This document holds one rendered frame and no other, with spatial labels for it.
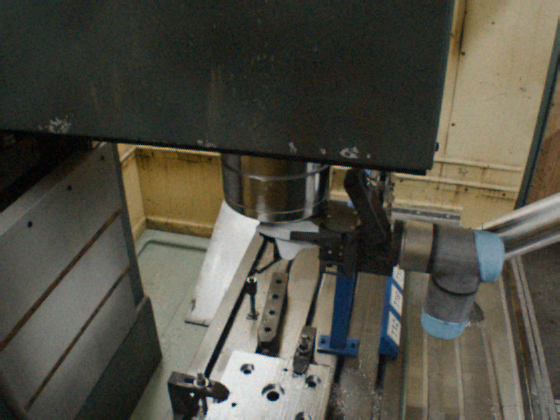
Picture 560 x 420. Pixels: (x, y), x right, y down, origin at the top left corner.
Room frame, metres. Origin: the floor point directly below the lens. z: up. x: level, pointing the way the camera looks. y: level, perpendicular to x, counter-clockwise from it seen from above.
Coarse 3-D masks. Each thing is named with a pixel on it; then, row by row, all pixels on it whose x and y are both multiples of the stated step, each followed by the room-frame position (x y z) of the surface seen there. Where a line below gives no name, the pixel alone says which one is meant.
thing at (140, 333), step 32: (0, 160) 0.73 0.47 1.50; (32, 160) 0.80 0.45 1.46; (64, 160) 0.90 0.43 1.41; (0, 192) 0.71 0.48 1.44; (128, 224) 1.08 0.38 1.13; (128, 256) 1.05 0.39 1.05; (128, 352) 0.92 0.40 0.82; (160, 352) 1.08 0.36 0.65; (96, 384) 0.77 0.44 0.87; (128, 384) 0.88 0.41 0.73; (0, 416) 0.51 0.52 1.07; (96, 416) 0.73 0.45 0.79; (128, 416) 0.84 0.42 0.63
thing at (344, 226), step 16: (336, 208) 0.66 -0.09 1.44; (352, 208) 0.66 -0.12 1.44; (320, 224) 0.62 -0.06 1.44; (336, 224) 0.61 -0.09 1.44; (352, 224) 0.61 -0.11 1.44; (400, 224) 0.61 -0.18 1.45; (352, 240) 0.59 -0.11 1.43; (368, 240) 0.60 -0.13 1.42; (400, 240) 0.58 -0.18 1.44; (320, 256) 0.61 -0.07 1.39; (336, 256) 0.61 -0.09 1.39; (352, 256) 0.59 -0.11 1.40; (368, 256) 0.61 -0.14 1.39; (384, 256) 0.60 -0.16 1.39; (320, 272) 0.60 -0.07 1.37; (352, 272) 0.59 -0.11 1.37; (368, 272) 0.60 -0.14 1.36; (384, 272) 0.60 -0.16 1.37
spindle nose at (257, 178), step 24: (240, 168) 0.59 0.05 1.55; (264, 168) 0.58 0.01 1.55; (288, 168) 0.57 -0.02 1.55; (312, 168) 0.59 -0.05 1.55; (240, 192) 0.59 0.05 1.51; (264, 192) 0.58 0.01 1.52; (288, 192) 0.57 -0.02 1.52; (312, 192) 0.59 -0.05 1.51; (264, 216) 0.58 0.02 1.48; (288, 216) 0.58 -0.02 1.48
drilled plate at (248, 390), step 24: (240, 360) 0.75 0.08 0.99; (264, 360) 0.76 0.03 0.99; (288, 360) 0.76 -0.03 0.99; (240, 384) 0.69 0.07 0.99; (264, 384) 0.69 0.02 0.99; (288, 384) 0.69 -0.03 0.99; (312, 384) 0.71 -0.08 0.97; (216, 408) 0.62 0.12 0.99; (240, 408) 0.63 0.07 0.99; (264, 408) 0.63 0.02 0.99; (288, 408) 0.63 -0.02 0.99; (312, 408) 0.62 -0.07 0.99
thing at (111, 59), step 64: (0, 0) 0.61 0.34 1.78; (64, 0) 0.58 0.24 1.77; (128, 0) 0.56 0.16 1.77; (192, 0) 0.55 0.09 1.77; (256, 0) 0.53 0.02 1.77; (320, 0) 0.51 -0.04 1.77; (384, 0) 0.50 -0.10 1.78; (448, 0) 0.49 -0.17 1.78; (0, 64) 0.61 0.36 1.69; (64, 64) 0.59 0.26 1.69; (128, 64) 0.57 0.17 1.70; (192, 64) 0.55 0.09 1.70; (256, 64) 0.53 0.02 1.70; (320, 64) 0.51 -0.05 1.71; (384, 64) 0.50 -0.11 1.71; (0, 128) 0.62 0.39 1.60; (64, 128) 0.59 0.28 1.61; (128, 128) 0.57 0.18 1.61; (192, 128) 0.55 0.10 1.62; (256, 128) 0.53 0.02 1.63; (320, 128) 0.51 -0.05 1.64; (384, 128) 0.50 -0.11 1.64
